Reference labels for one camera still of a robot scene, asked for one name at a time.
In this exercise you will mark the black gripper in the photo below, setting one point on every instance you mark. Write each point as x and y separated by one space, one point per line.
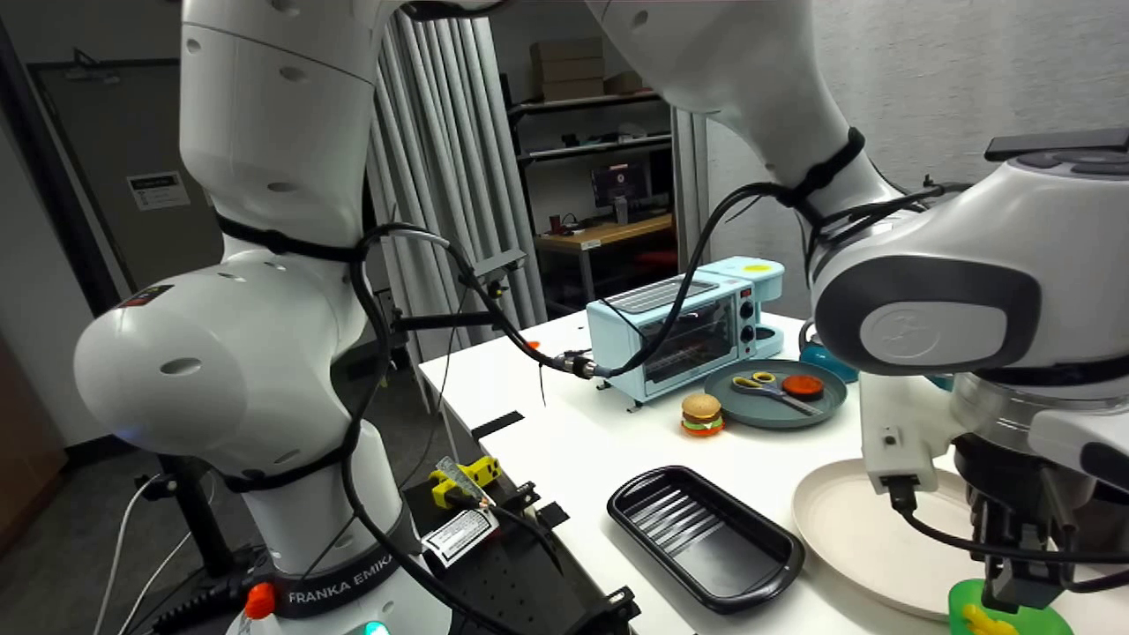
1019 489

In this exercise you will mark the yellow toy fry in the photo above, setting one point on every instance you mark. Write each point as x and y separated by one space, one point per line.
985 617

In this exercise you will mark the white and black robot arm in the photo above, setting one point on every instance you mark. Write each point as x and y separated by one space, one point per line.
271 119

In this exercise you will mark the green plastic cup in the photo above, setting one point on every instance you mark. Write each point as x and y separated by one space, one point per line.
971 592

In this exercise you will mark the red toy tomato slice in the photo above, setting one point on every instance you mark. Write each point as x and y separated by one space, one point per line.
804 384

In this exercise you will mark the grey toy utensil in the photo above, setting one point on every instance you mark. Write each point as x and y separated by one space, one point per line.
772 388

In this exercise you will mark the toy burger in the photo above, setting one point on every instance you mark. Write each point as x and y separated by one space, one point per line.
702 410

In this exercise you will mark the beige round plate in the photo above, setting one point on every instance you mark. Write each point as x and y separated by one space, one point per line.
859 535

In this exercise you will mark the teal plastic mug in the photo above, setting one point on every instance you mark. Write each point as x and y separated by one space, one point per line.
825 358

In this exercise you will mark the grey round plate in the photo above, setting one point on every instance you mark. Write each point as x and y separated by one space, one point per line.
753 410

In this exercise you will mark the black rectangular tray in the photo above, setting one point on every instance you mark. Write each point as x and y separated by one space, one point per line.
708 535

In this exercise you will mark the light blue toaster oven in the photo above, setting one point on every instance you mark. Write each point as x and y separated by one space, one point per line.
692 318

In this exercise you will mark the black tape patch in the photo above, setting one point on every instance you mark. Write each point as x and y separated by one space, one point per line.
495 424
553 514

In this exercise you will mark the grey curtain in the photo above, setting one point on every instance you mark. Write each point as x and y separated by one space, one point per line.
999 73

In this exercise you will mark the wooden workbench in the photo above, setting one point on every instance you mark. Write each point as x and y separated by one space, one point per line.
605 235

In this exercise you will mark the yellow clamp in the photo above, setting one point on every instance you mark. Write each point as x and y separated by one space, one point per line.
463 482

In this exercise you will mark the black metal shelf unit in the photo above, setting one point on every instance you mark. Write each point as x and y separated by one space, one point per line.
595 147

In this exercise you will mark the cardboard box on shelf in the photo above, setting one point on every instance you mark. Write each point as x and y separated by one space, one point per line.
568 73

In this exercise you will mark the white vertical blinds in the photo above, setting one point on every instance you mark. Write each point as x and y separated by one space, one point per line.
447 177

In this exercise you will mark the orange capped white bottle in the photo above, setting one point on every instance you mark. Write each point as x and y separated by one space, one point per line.
260 604

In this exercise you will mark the white door sign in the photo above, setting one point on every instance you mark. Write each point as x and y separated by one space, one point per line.
156 187

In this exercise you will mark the grey door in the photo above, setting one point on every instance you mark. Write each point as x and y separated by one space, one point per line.
107 164

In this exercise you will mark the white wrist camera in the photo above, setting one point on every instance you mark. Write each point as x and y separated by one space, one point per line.
901 436

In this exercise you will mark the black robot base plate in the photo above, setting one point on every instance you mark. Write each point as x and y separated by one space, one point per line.
530 585

